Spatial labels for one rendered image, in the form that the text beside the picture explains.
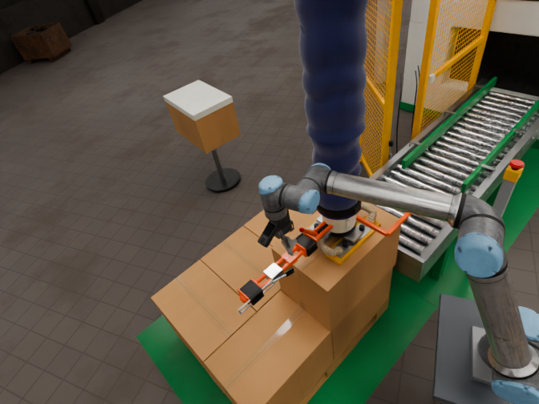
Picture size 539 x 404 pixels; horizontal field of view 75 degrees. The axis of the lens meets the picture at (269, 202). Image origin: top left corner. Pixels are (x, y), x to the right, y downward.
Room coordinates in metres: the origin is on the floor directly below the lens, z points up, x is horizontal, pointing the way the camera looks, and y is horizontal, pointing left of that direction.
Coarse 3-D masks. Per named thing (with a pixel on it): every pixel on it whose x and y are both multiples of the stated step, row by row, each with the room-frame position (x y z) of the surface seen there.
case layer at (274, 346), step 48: (240, 240) 1.68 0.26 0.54; (192, 288) 1.37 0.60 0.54; (240, 288) 1.29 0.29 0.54; (384, 288) 1.20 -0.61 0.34; (192, 336) 1.04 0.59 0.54; (240, 336) 0.98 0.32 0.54; (288, 336) 0.92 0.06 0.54; (336, 336) 0.92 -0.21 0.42; (240, 384) 0.72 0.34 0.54; (288, 384) 0.69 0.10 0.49
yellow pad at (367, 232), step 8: (360, 224) 1.21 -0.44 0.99; (376, 224) 1.21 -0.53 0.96; (368, 232) 1.17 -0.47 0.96; (344, 240) 1.12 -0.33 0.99; (360, 240) 1.13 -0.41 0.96; (344, 248) 1.09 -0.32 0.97; (352, 248) 1.09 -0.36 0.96; (328, 256) 1.08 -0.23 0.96; (336, 256) 1.06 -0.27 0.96; (344, 256) 1.05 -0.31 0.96
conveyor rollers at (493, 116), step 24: (504, 96) 2.76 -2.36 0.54; (480, 120) 2.50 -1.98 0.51; (504, 120) 2.43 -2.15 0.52; (432, 144) 2.32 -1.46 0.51; (456, 144) 2.24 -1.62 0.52; (480, 144) 2.17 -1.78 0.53; (408, 168) 2.04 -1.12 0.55; (432, 168) 1.99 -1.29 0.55; (456, 192) 1.71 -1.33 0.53; (408, 240) 1.37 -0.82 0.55
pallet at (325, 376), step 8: (384, 304) 1.21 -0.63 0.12; (376, 312) 1.15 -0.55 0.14; (376, 320) 1.16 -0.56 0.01; (368, 328) 1.11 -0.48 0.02; (360, 336) 1.07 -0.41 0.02; (184, 344) 1.29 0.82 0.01; (352, 344) 1.03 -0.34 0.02; (344, 352) 0.98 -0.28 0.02; (336, 360) 0.91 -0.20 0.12; (328, 368) 0.86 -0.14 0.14; (336, 368) 0.90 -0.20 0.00; (328, 376) 0.86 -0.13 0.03; (320, 384) 0.82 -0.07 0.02; (224, 392) 0.85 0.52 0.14; (312, 392) 0.79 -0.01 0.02; (304, 400) 0.75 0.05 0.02
